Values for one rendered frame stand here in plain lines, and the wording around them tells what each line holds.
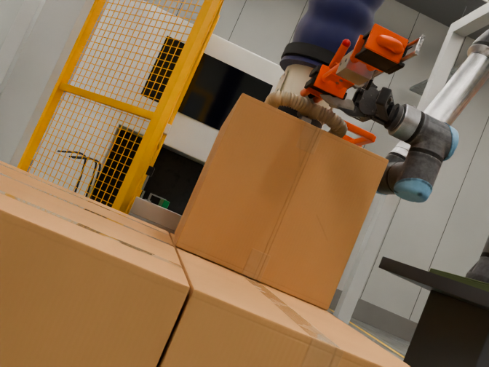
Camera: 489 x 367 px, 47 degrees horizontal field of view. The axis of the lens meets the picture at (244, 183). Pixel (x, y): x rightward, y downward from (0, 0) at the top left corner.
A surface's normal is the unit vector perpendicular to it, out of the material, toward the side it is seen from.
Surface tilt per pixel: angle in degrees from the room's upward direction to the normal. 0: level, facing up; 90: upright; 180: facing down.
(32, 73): 90
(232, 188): 90
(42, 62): 90
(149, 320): 90
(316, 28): 78
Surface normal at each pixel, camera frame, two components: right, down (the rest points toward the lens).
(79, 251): 0.15, -0.03
